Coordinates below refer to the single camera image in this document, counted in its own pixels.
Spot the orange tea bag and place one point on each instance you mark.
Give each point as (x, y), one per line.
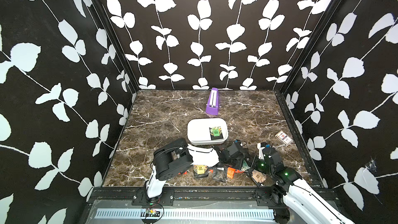
(230, 172)

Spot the black barcode tea bag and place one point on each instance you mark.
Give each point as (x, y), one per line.
(220, 174)

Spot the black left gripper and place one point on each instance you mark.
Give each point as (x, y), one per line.
(239, 162)

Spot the yellow label tea bag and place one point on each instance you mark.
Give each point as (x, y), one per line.
(200, 171)

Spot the white plastic storage box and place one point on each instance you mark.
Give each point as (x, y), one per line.
(198, 131)

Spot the white perforated vent strip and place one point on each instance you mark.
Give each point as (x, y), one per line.
(257, 215)

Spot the black front mounting rail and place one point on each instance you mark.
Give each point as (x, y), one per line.
(136, 196)

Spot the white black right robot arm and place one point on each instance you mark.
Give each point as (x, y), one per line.
(305, 205)

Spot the green label tea bag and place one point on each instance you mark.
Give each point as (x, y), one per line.
(216, 133)

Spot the small circuit board with wires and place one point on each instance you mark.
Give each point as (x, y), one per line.
(151, 213)

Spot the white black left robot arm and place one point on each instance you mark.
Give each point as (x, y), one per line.
(178, 157)

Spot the purple metronome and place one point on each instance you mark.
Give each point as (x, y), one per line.
(212, 106)

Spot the brown label tea bag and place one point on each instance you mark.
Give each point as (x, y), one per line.
(258, 177)

